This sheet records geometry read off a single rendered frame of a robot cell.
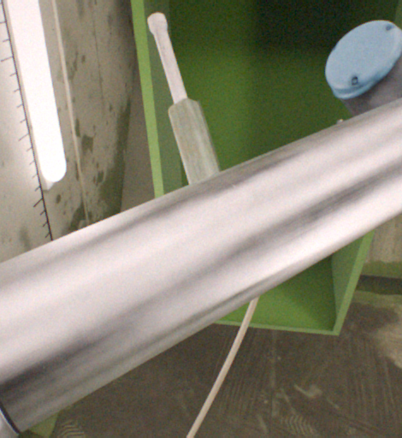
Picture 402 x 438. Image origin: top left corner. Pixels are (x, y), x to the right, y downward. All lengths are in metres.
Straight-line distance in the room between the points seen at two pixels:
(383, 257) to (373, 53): 2.01
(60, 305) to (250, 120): 1.27
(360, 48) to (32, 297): 0.44
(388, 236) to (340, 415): 0.97
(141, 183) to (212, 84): 1.22
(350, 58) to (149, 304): 0.39
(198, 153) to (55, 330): 0.54
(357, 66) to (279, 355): 1.73
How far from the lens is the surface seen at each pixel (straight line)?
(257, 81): 1.39
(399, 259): 2.51
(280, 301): 1.72
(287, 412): 1.95
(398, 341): 2.34
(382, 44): 0.53
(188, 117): 0.75
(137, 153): 2.55
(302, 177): 0.29
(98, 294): 0.23
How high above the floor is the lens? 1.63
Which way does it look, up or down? 32 degrees down
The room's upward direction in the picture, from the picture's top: straight up
